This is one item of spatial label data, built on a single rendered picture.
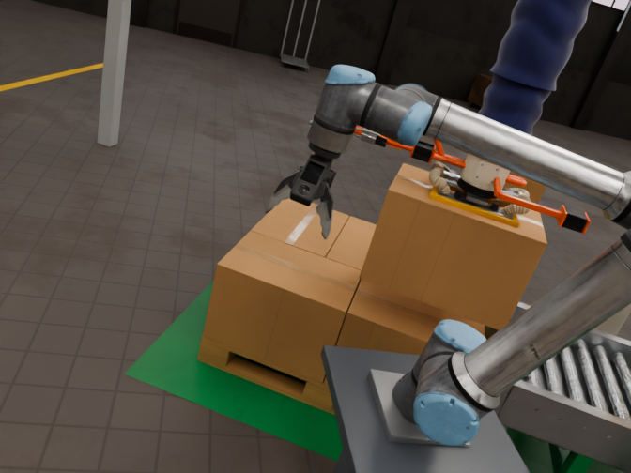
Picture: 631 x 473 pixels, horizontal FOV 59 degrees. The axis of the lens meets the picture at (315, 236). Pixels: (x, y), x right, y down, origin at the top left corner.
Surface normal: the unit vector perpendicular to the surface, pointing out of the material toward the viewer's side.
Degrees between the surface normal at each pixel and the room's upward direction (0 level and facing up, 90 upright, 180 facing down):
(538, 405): 90
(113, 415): 0
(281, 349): 90
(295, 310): 90
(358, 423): 0
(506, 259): 90
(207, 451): 0
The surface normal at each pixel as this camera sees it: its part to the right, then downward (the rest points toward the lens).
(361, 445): 0.25, -0.87
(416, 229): -0.28, 0.36
